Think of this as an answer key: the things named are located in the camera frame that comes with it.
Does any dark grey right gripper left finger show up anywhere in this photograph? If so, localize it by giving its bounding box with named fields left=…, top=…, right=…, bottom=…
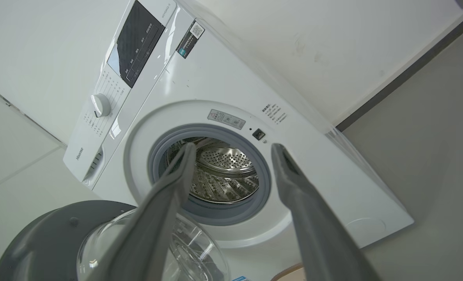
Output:
left=86, top=143, right=197, bottom=281

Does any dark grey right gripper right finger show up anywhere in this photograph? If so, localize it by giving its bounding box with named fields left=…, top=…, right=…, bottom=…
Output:
left=271, top=143, right=382, bottom=281

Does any grey washing machine door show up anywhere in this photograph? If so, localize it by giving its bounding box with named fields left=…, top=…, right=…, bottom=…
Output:
left=0, top=200, right=232, bottom=281

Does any white front-load washing machine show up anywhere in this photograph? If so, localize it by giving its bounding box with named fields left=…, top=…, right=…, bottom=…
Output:
left=63, top=0, right=414, bottom=281

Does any grey rubber door gasket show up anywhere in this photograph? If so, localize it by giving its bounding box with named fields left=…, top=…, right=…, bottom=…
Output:
left=148, top=124, right=272, bottom=226

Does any tan wooden object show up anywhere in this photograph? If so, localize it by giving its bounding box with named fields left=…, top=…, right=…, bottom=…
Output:
left=271, top=263, right=307, bottom=281

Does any white detergent drawer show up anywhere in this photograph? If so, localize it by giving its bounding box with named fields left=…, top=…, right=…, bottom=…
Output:
left=63, top=144, right=105, bottom=187

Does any steel perforated drum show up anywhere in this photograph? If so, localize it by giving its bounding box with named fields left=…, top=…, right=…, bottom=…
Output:
left=167, top=137, right=259, bottom=204

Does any grey warning label sticker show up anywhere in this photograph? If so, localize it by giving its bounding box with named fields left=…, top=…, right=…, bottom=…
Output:
left=207, top=109, right=246, bottom=130

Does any white round control knob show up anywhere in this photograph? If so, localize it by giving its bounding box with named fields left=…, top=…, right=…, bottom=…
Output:
left=90, top=94, right=112, bottom=118

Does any black control display panel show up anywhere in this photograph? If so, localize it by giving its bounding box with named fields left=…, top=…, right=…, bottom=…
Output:
left=107, top=0, right=165, bottom=89

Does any black QR code sticker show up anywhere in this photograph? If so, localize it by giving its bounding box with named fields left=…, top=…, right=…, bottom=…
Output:
left=176, top=20, right=206, bottom=59

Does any dark grey wall baseboard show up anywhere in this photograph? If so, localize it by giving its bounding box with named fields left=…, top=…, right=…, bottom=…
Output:
left=336, top=15, right=463, bottom=132

